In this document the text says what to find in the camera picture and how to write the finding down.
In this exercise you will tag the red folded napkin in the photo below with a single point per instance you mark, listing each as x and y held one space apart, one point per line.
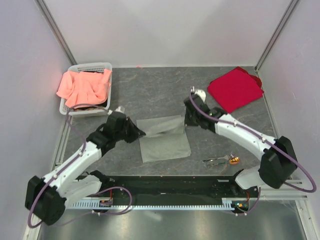
235 89

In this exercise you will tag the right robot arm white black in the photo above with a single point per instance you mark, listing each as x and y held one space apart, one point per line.
274 168

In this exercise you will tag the white slotted cable duct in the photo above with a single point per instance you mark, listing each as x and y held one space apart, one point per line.
90 203

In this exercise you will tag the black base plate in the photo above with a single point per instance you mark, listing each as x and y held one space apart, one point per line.
213 186

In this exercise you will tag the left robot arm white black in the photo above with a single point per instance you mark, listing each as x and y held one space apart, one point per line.
48 197

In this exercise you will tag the aluminium frame post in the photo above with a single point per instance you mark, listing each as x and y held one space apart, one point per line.
276 33
46 13

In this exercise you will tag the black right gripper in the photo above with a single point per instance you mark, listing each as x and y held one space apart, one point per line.
187 121

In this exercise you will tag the left aluminium frame post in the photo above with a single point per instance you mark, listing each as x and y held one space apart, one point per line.
46 13

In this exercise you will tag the salmon pink cloth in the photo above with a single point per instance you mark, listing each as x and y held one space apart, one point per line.
84 87

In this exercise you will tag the right aluminium frame post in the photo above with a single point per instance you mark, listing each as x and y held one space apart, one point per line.
276 33

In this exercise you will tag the grey cloth napkin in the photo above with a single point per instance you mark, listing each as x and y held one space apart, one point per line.
165 139

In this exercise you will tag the silver spoon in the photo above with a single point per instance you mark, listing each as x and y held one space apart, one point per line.
211 164

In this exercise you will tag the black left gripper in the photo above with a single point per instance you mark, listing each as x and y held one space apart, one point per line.
136 133

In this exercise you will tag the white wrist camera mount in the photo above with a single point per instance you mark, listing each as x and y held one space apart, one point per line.
119 109
199 92

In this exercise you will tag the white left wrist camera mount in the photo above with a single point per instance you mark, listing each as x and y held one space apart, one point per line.
119 109

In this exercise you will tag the white plastic basket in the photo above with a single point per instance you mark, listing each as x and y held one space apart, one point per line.
85 109

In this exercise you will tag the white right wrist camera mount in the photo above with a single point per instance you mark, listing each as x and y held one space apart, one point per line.
199 92

